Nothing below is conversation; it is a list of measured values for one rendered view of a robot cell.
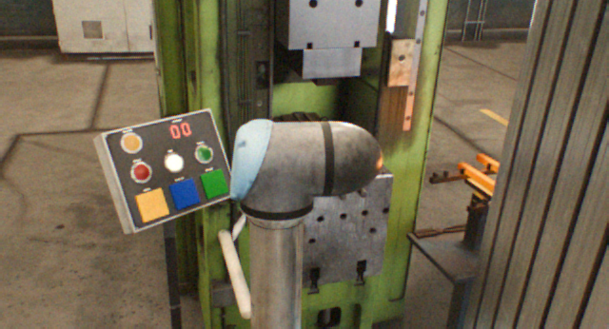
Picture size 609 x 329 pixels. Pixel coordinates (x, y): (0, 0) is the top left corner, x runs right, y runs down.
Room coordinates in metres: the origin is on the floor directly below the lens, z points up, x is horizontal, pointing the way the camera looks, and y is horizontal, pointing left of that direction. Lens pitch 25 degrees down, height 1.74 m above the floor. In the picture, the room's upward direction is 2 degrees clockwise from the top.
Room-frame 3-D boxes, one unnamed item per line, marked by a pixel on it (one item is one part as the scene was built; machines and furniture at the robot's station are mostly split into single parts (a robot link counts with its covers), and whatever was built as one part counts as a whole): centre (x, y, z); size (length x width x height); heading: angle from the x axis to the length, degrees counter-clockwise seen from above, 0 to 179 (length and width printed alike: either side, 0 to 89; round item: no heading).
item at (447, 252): (1.60, -0.65, 0.65); 0.40 x 0.30 x 0.02; 113
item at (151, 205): (1.22, 0.41, 1.01); 0.07 x 0.05 x 0.07; 133
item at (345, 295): (1.86, -0.07, 0.23); 0.55 x 0.37 x 0.47; 18
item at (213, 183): (1.35, 0.26, 1.01); 0.07 x 0.05 x 0.07; 133
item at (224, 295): (1.63, 0.29, 0.36); 0.09 x 0.07 x 0.12; 108
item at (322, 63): (1.83, -0.02, 1.32); 0.42 x 0.20 x 0.10; 18
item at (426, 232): (1.74, -0.72, 0.67); 0.60 x 0.04 x 0.01; 109
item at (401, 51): (1.86, -0.35, 1.27); 0.09 x 0.02 x 0.17; 108
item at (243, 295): (1.44, 0.21, 0.62); 0.44 x 0.05 x 0.05; 18
